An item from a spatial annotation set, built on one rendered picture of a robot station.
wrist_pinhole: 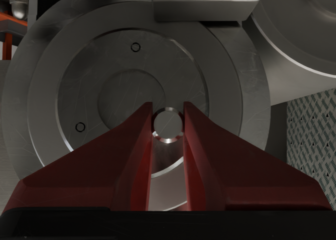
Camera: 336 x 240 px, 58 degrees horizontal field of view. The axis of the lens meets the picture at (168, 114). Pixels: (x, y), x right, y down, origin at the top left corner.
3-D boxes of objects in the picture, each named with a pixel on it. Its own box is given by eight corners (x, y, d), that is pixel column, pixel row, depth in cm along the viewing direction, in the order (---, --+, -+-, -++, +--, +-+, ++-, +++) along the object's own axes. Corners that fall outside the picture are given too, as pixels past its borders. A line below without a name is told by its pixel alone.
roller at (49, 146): (256, 16, 16) (228, 231, 16) (201, 89, 42) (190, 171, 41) (46, -15, 16) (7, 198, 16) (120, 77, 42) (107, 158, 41)
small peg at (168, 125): (161, 100, 12) (192, 118, 12) (162, 107, 15) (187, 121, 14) (143, 131, 12) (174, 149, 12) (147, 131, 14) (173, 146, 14)
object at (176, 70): (111, -3, 15) (239, 81, 15) (118, 13, 17) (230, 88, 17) (22, 123, 14) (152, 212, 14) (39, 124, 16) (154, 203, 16)
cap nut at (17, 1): (27, -12, 49) (26, 15, 48) (36, -2, 52) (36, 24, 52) (4, -12, 49) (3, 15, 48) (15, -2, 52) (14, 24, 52)
